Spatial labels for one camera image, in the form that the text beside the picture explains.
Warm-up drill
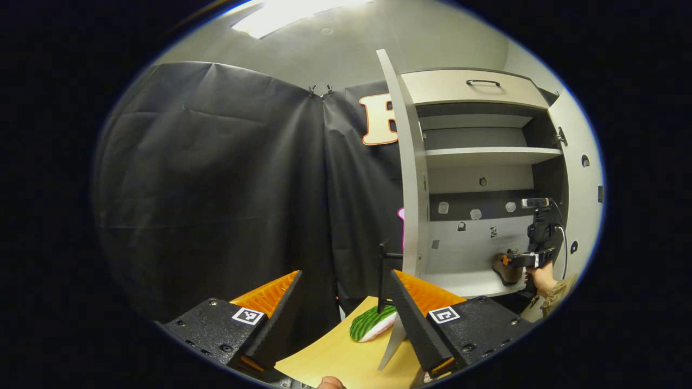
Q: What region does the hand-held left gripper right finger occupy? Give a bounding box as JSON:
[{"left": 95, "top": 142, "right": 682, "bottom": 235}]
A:
[{"left": 389, "top": 269, "right": 533, "bottom": 379}]

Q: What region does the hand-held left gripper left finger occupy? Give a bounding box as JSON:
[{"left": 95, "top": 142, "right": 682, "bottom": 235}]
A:
[{"left": 161, "top": 270, "right": 303, "bottom": 379}]

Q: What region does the brown fuzzy shoe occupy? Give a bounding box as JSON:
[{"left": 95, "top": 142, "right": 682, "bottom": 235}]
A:
[{"left": 491, "top": 250, "right": 526, "bottom": 287}]

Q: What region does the white shoe cabinet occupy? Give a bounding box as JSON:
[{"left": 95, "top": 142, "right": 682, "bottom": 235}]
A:
[{"left": 376, "top": 49, "right": 605, "bottom": 373}]

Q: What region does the white cabinet door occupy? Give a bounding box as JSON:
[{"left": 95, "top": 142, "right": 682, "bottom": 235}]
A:
[
  {"left": 376, "top": 49, "right": 430, "bottom": 371},
  {"left": 547, "top": 89, "right": 605, "bottom": 281}
]

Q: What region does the white cabinet shelf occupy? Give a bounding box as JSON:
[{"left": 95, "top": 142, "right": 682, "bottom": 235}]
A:
[{"left": 424, "top": 147, "right": 564, "bottom": 169}]

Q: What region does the cream cabinet drawer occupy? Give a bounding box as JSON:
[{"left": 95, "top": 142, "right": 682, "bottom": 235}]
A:
[{"left": 400, "top": 69, "right": 551, "bottom": 110}]

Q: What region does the green striped plush item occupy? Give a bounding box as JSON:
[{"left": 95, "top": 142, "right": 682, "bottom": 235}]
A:
[{"left": 350, "top": 304, "right": 398, "bottom": 343}]

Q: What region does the black backdrop cloth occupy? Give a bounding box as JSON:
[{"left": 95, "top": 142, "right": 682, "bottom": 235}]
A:
[{"left": 92, "top": 61, "right": 420, "bottom": 336}]

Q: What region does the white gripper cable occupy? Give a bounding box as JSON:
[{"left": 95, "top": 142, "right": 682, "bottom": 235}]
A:
[{"left": 551, "top": 200, "right": 569, "bottom": 280}]

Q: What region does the black door handle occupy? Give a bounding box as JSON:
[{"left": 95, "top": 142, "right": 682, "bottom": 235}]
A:
[{"left": 377, "top": 242, "right": 404, "bottom": 314}]

